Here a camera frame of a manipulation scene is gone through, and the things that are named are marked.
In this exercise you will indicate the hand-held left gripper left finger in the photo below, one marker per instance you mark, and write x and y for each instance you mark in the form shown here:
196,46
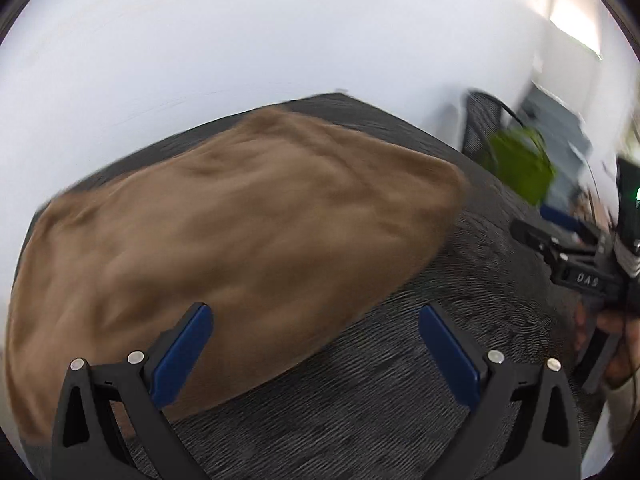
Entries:
182,355

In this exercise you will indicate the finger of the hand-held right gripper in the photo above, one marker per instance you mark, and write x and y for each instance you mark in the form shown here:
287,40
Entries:
557,214
532,235

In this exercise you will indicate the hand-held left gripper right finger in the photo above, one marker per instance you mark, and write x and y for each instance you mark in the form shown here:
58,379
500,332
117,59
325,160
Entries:
450,355

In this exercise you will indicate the brown fleece towel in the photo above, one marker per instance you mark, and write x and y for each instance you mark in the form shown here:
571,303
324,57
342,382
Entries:
225,220

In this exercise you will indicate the person's right forearm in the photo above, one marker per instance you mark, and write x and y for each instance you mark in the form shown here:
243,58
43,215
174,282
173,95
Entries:
622,410

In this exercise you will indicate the person's right hand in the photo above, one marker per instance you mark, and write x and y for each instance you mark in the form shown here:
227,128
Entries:
630,350

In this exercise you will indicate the green tote bag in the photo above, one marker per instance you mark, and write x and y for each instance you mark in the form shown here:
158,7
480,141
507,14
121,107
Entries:
520,170

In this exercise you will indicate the grey cabinet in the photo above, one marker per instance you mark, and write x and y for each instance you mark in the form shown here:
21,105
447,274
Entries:
555,115

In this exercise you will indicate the black plastic chair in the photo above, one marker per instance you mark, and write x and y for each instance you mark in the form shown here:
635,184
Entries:
480,120

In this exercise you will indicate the white door with transom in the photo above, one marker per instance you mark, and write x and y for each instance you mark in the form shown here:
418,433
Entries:
575,15

